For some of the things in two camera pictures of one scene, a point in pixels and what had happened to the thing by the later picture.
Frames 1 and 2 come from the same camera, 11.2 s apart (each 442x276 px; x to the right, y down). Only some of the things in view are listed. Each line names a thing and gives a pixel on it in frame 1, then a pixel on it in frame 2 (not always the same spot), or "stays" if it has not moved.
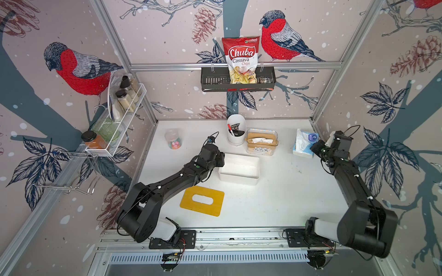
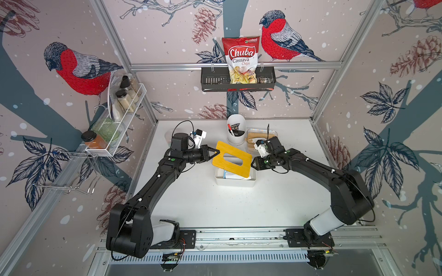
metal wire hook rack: (73, 171) stays
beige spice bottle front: (125, 101) stays
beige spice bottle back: (125, 84) stays
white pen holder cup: (236, 129) stays
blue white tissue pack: (303, 141) to (227, 175)
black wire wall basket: (216, 79) stays
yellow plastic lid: (214, 209) to (244, 170)
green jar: (106, 128) stays
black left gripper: (220, 156) to (204, 150)
